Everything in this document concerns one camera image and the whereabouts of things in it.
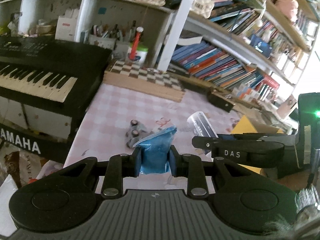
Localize wooden chessboard box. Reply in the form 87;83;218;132
104;61;185;102

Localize clear plastic ruler case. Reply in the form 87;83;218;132
187;111;218;158

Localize white bookshelf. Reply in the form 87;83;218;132
0;0;320;111

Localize row of leaning books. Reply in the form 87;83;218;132
168;41;280;102

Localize yellow cardboard box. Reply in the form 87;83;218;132
231;115;286;169

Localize black Yamaha keyboard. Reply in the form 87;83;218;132
0;35;113;164

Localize grey batteries pack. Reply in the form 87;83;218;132
125;119;150;148

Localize pink card box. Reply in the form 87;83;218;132
277;94;297;119

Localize green lid white jar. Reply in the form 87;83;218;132
126;43;149;66

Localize white pearl handbag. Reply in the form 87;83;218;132
190;0;214;18

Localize blue tissue packet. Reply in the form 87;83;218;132
133;126;177;174

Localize brown wooden case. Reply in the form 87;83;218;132
207;90;235;113

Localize white pen holder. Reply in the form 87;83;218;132
88;34;116;50

